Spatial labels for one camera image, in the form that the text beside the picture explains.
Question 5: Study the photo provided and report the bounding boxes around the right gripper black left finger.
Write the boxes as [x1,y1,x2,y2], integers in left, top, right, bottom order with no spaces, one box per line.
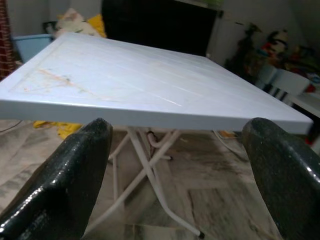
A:
[0,117,114,240]

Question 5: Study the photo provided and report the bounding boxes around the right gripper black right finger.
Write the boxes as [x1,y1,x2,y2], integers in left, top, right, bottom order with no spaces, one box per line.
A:
[241,117,320,240]

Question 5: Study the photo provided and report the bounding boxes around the yellow floor cloth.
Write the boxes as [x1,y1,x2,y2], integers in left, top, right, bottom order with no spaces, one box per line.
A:
[32,119,82,138]

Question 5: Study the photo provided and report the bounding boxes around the white wooden chair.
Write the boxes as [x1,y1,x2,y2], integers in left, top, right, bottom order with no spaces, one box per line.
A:
[257,66,313,106]

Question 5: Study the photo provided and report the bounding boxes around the white plastic folding table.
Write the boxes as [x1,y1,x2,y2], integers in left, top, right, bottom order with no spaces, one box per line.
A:
[0,31,315,237]

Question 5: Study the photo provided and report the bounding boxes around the black white plush toy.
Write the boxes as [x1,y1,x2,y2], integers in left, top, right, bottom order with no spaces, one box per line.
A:
[264,28,291,55]

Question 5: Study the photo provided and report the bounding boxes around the light blue plastic tub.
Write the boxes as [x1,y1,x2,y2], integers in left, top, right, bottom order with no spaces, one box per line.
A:
[11,33,60,63]

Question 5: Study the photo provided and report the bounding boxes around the red brick pillar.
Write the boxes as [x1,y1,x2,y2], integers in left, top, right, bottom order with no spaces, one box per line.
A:
[0,0,17,81]

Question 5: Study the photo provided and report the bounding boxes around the white cabinet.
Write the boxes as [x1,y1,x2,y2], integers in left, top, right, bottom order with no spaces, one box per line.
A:
[206,9,251,61]

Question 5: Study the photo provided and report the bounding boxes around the cream dinosaur print pillow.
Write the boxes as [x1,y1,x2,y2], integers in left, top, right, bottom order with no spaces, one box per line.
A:
[54,7,101,38]

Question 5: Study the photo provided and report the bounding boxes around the yellow cushion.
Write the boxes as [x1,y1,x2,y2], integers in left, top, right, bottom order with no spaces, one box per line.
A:
[86,13,107,38]

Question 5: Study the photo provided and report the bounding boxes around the large black panel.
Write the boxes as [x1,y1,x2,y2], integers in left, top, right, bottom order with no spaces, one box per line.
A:
[101,0,223,58]

